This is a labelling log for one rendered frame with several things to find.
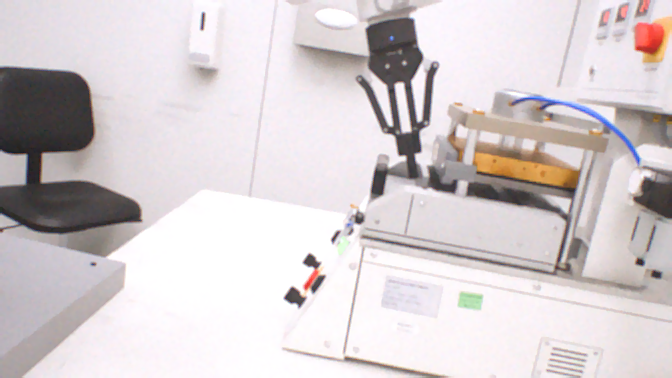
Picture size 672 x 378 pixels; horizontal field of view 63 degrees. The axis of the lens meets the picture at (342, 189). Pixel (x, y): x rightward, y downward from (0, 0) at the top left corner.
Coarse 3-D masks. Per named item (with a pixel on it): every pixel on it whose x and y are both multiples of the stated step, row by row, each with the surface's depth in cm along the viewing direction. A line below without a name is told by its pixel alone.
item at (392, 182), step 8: (424, 168) 85; (392, 176) 96; (424, 176) 79; (392, 184) 89; (400, 184) 91; (408, 184) 92; (416, 184) 90; (424, 184) 79; (432, 184) 96; (384, 192) 82; (368, 200) 76; (576, 240) 75; (576, 248) 75; (576, 256) 75
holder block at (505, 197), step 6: (444, 186) 87; (450, 186) 82; (498, 186) 90; (450, 192) 78; (498, 192) 84; (504, 192) 85; (504, 198) 80; (510, 198) 81; (516, 204) 77; (564, 216) 75
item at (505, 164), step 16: (464, 144) 83; (480, 144) 87; (496, 144) 92; (512, 144) 82; (480, 160) 75; (496, 160) 74; (512, 160) 74; (528, 160) 75; (544, 160) 79; (560, 160) 83; (480, 176) 75; (496, 176) 75; (512, 176) 75; (528, 176) 74; (544, 176) 73; (560, 176) 74; (576, 176) 74; (544, 192) 75; (560, 192) 74
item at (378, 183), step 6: (384, 156) 91; (378, 162) 84; (384, 162) 84; (378, 168) 79; (384, 168) 79; (378, 174) 79; (384, 174) 79; (372, 180) 79; (378, 180) 79; (384, 180) 79; (372, 186) 80; (378, 186) 79; (384, 186) 79; (372, 192) 80; (378, 192) 80
